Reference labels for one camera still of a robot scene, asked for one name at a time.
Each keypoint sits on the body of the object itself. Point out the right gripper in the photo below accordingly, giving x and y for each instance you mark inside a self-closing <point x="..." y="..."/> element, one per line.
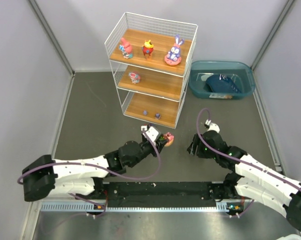
<point x="195" y="146"/>

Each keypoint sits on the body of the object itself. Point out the white wire wooden shelf rack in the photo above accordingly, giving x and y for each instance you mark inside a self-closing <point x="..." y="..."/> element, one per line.
<point x="162" y="88"/>

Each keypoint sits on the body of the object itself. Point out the yellow bear ice cream cone toy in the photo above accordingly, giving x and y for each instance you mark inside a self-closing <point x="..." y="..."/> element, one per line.
<point x="147" y="49"/>

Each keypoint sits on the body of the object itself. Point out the teal plastic bin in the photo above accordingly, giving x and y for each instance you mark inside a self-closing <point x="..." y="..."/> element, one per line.
<point x="240" y="73"/>

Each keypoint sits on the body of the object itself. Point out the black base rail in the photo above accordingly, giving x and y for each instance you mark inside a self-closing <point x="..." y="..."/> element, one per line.
<point x="164" y="194"/>

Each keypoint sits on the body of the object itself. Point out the pink rabbit toy blue bow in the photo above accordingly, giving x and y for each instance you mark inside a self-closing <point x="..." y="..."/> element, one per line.
<point x="125" y="48"/>

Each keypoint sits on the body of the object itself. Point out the purple bunny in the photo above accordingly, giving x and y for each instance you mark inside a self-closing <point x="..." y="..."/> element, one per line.
<point x="173" y="57"/>

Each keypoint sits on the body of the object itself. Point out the purple figurine on striped base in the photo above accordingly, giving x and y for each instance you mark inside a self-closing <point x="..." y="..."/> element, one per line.
<point x="158" y="116"/>

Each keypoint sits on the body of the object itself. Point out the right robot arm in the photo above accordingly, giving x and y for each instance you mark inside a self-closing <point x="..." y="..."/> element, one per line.
<point x="249" y="178"/>

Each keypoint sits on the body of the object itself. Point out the pink toy with goggles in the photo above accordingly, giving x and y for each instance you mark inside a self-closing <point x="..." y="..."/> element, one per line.
<point x="134" y="77"/>

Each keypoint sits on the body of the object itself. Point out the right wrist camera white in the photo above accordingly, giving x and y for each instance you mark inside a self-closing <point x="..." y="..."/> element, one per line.
<point x="211" y="126"/>

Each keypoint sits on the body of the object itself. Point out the dark blue pouch in bin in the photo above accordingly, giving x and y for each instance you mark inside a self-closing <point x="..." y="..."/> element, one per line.
<point x="221" y="83"/>

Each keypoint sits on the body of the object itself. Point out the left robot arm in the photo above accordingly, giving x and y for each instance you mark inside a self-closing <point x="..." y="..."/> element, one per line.
<point x="47" y="177"/>

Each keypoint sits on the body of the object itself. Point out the pink bear donut toy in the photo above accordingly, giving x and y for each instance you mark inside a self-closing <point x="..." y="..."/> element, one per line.
<point x="170" y="139"/>

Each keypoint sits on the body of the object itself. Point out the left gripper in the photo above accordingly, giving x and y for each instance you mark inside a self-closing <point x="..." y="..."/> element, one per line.
<point x="162" y="140"/>

